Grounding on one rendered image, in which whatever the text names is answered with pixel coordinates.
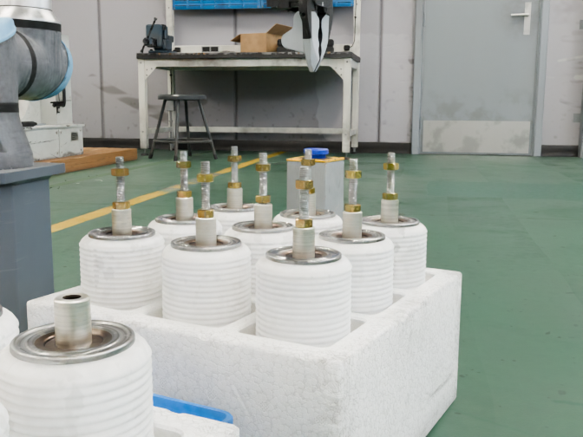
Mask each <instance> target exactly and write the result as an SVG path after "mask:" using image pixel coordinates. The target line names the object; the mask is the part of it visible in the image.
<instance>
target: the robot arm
mask: <svg viewBox="0 0 583 437"><path fill-rule="evenodd" d="M332 2H333V0H266V7H272V9H273V10H287V12H294V13H296V14H295V15H294V17H293V27H292V29H291V30H289V31H288V32H286V33H285V34H283V35H282V39H281V42H282V45H283V46H284V47H285V48H286V49H291V50H295V51H298V52H301V53H304V54H305V59H306V62H307V65H308V68H309V70H310V72H316V71H317V69H318V66H319V65H320V63H321V61H322V59H323V57H324V52H325V51H326V48H327V43H328V41H329V40H330V35H331V26H332V21H333V5H332ZM314 10H316V11H317V12H318V14H316V12H315V11H314ZM72 71H73V59H72V55H71V53H70V51H69V49H68V48H67V46H66V45H65V43H64V42H63V41H62V25H61V22H60V21H59V20H58V19H57V18H56V17H55V16H54V14H53V12H52V0H0V170H7V169H17V168H25V167H31V166H34V158H33V152H32V149H31V147H30V144H29V141H28V138H27V136H26V133H25V131H24V129H23V125H22V122H21V121H20V116H19V101H18V100H25V101H40V100H43V99H48V98H51V97H53V96H55V95H58V94H59V93H60V92H61V91H62V90H63V89H64V88H65V87H66V86H67V85H68V83H69V80H70V78H71V76H72Z"/></svg>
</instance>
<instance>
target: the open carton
mask: <svg viewBox="0 0 583 437"><path fill-rule="evenodd" d="M291 29H292V27H290V26H286V25H283V24H278V23H276V24H274V25H273V26H272V27H271V28H270V29H269V30H268V31H267V32H266V33H250V34H239V35H237V36H236V37H234V38H233V39H232V40H231V42H240V52H277V47H278V39H282V35H283V34H285V33H286V32H288V31H289V30H291Z"/></svg>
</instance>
